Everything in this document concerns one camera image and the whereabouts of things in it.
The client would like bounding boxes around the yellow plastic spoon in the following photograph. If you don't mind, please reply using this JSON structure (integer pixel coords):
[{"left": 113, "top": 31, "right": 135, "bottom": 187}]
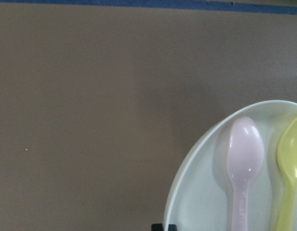
[{"left": 276, "top": 118, "right": 297, "bottom": 231}]

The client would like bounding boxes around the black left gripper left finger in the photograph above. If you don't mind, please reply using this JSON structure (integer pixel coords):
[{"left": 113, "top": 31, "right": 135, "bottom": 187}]
[{"left": 151, "top": 223, "right": 163, "bottom": 231}]

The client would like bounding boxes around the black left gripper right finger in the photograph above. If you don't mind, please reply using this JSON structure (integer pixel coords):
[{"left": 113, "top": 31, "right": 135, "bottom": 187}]
[{"left": 168, "top": 224, "right": 177, "bottom": 231}]

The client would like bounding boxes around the pink plastic spoon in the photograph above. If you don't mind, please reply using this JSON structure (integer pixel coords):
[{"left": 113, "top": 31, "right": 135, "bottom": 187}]
[{"left": 227, "top": 116, "right": 265, "bottom": 231}]

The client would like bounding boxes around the pale green round plate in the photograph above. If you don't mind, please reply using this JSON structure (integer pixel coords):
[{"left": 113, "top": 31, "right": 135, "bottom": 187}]
[{"left": 163, "top": 100, "right": 297, "bottom": 231}]

